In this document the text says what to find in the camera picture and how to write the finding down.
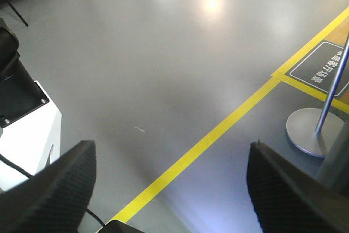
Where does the dark grey fridge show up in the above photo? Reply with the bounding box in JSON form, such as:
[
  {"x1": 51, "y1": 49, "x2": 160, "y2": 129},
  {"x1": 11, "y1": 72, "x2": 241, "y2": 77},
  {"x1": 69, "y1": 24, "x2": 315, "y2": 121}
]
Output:
[{"x1": 316, "y1": 121, "x2": 348, "y2": 198}]

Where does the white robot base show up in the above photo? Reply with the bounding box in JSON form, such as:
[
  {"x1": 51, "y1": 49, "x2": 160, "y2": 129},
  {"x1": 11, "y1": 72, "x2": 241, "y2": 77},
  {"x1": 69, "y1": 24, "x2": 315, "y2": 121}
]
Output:
[{"x1": 1, "y1": 20, "x2": 62, "y2": 192}]

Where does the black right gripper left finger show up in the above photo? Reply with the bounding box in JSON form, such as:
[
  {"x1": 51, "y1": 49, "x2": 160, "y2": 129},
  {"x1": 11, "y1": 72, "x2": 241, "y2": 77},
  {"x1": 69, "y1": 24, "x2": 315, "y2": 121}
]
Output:
[{"x1": 1, "y1": 140, "x2": 97, "y2": 232}]

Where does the black floor sign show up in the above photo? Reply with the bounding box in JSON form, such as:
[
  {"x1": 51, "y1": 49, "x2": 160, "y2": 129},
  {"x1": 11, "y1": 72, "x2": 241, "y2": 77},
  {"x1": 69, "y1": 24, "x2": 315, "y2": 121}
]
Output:
[{"x1": 287, "y1": 40, "x2": 344, "y2": 93}]

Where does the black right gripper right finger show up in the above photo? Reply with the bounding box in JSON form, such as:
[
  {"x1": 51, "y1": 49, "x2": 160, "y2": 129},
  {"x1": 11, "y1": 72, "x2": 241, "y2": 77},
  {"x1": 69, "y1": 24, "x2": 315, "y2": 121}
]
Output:
[{"x1": 246, "y1": 141, "x2": 348, "y2": 232}]

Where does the steel stanchion post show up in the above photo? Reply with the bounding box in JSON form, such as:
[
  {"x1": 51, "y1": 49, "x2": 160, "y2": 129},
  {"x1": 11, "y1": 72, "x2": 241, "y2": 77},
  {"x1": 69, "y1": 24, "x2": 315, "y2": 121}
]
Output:
[{"x1": 286, "y1": 40, "x2": 348, "y2": 158}]

